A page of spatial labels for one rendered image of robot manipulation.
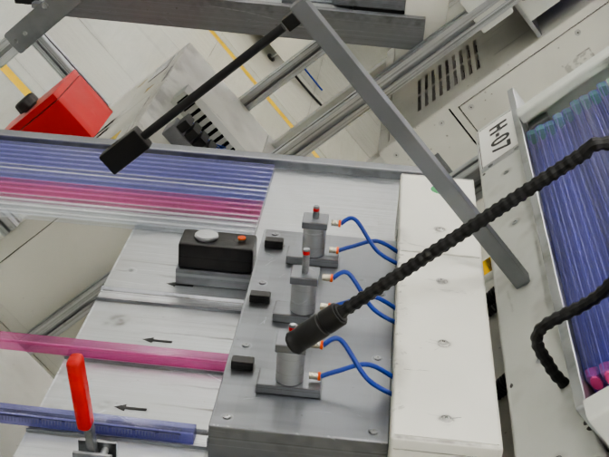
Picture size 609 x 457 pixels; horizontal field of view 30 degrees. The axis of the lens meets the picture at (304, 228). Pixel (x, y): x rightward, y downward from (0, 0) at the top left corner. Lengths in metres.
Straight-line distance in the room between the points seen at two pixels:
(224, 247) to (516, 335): 0.32
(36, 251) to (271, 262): 1.44
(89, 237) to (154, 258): 1.22
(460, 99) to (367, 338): 1.29
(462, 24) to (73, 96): 0.73
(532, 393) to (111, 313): 0.42
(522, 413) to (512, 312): 0.15
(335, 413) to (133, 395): 0.20
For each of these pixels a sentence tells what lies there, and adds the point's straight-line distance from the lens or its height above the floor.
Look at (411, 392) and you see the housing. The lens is 0.87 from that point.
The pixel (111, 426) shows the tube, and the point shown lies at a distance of 0.94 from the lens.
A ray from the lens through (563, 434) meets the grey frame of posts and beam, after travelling 0.86.
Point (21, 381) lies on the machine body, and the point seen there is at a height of 0.62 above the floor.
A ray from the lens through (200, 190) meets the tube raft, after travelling 1.35.
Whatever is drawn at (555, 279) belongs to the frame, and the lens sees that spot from 0.96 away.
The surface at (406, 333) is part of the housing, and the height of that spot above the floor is 1.27.
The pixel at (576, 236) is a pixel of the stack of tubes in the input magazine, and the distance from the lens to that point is 1.00.
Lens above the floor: 1.56
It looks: 20 degrees down
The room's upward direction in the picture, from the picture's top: 55 degrees clockwise
